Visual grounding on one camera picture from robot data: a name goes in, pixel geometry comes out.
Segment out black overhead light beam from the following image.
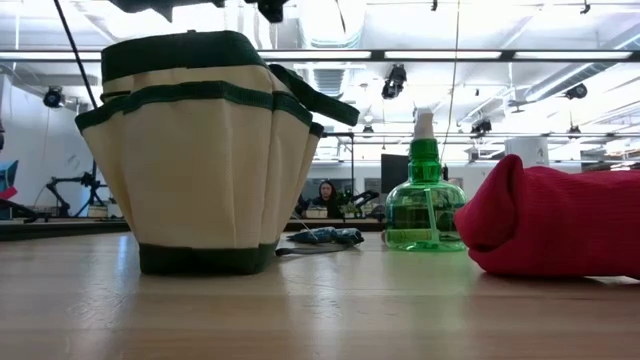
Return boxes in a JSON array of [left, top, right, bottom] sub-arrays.
[[0, 48, 640, 63]]

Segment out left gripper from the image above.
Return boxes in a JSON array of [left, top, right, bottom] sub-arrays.
[[107, 0, 290, 25]]

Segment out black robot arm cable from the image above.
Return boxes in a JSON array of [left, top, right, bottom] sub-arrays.
[[52, 0, 99, 110]]

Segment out black table edge frame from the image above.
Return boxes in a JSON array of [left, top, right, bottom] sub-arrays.
[[0, 218, 386, 242]]

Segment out blue-handled pruning shears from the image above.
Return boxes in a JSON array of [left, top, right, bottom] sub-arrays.
[[274, 226, 365, 257]]

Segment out silver ventilation duct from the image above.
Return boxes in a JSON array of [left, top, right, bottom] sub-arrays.
[[297, 0, 369, 50]]

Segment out blue and red panel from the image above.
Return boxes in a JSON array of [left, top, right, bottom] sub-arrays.
[[0, 159, 20, 201]]

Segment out black computer monitor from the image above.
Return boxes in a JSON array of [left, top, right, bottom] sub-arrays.
[[380, 153, 412, 195]]

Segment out person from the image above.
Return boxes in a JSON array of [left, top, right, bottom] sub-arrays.
[[310, 179, 345, 220]]

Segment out white pillar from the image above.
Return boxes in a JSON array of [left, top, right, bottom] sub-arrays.
[[503, 136, 550, 169]]

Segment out air vent grille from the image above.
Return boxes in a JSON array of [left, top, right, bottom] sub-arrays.
[[310, 67, 347, 99]]

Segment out red fabric glove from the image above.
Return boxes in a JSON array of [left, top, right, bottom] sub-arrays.
[[453, 153, 640, 280]]

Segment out thin hanging cable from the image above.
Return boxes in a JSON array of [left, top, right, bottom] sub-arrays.
[[439, 0, 461, 164]]

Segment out green translucent spray bottle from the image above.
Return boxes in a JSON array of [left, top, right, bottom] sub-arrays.
[[383, 108, 469, 253]]

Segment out beige gardening bag green trim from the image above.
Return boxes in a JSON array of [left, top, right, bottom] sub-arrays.
[[74, 29, 361, 276]]

